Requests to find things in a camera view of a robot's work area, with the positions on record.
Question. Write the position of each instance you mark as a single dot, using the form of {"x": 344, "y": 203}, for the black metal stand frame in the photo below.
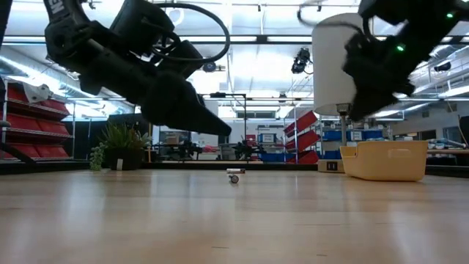
{"x": 234, "y": 95}

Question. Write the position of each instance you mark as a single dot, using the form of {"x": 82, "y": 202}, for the black hanging camera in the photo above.
{"x": 301, "y": 60}

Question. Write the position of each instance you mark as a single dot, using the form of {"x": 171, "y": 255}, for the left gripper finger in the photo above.
{"x": 172, "y": 117}
{"x": 183, "y": 95}

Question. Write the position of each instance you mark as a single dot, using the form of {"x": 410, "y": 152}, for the small potted green plant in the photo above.
{"x": 122, "y": 146}

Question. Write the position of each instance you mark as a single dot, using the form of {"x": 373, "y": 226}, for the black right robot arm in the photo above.
{"x": 432, "y": 29}

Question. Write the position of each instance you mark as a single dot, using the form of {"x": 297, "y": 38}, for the wooden workbench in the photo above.
{"x": 447, "y": 151}

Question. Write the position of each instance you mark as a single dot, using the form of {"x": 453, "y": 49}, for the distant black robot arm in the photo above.
{"x": 247, "y": 150}
{"x": 190, "y": 149}

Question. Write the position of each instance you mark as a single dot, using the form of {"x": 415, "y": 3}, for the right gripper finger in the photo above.
{"x": 364, "y": 104}
{"x": 388, "y": 99}

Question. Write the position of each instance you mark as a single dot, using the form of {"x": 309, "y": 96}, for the black overhead light bar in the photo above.
{"x": 262, "y": 39}

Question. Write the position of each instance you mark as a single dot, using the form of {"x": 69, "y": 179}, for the yellow plastic bin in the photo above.
{"x": 384, "y": 165}

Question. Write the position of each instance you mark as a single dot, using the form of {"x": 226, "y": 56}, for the shelf with red bins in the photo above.
{"x": 22, "y": 122}

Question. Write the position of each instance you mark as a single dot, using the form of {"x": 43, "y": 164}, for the white plastic cover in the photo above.
{"x": 36, "y": 93}

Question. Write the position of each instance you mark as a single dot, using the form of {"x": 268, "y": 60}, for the round black ceiling fixture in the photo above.
{"x": 210, "y": 67}

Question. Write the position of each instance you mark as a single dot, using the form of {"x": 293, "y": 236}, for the tilted red bin rack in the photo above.
{"x": 302, "y": 124}

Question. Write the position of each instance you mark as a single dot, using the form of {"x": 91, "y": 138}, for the silver AA battery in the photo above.
{"x": 234, "y": 179}
{"x": 235, "y": 171}

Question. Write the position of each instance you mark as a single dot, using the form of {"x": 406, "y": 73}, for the row of blue bins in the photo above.
{"x": 366, "y": 135}

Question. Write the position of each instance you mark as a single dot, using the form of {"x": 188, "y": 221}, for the black aluminium table frame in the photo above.
{"x": 55, "y": 165}

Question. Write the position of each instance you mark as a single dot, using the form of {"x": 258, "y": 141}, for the blue crate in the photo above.
{"x": 275, "y": 158}

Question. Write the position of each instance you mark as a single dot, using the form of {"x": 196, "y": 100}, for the white cylinder table lamp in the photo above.
{"x": 329, "y": 66}

